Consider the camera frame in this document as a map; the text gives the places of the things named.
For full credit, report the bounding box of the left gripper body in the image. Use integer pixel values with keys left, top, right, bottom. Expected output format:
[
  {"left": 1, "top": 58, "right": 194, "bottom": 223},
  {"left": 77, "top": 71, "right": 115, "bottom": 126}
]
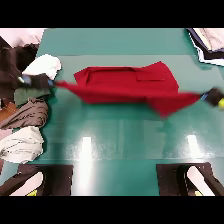
[{"left": 20, "top": 73, "right": 55, "bottom": 90}]

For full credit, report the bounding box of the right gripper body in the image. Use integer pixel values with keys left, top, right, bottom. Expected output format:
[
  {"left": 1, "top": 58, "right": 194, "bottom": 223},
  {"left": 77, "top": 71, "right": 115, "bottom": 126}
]
[{"left": 201, "top": 87, "right": 224, "bottom": 109}]

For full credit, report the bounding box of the red shirt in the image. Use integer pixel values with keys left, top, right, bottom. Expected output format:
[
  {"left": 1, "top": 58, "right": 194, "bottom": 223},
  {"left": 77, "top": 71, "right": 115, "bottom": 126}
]
[{"left": 54, "top": 60, "right": 203, "bottom": 118}]

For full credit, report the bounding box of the green garment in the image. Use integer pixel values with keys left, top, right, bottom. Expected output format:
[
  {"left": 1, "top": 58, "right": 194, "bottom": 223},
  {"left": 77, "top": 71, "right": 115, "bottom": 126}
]
[{"left": 13, "top": 87, "right": 52, "bottom": 108}]

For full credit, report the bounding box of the orange garment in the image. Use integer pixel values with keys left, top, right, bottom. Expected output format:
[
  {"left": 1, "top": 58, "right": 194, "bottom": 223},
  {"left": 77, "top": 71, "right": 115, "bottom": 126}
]
[{"left": 0, "top": 101, "right": 18, "bottom": 123}]

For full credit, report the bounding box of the white printed garment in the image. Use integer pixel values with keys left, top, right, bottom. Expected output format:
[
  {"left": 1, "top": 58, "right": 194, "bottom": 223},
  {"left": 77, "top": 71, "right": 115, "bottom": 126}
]
[{"left": 0, "top": 125, "right": 45, "bottom": 165}]

